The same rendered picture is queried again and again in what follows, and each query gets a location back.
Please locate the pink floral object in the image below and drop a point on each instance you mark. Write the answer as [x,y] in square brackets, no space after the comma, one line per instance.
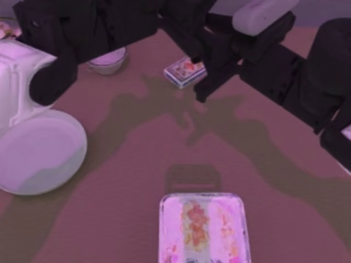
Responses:
[8,29]

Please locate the white ceramic bowl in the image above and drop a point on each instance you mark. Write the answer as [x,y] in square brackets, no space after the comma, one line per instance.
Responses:
[107,63]

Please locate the clear plastic tray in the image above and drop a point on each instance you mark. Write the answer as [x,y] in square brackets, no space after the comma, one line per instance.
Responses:
[203,228]

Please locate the playing card box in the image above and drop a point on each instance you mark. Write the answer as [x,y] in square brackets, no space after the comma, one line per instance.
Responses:
[184,73]

